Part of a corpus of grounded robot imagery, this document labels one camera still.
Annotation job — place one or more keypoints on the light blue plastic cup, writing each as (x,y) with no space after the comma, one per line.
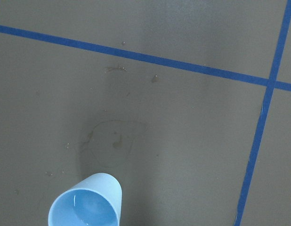
(95,201)

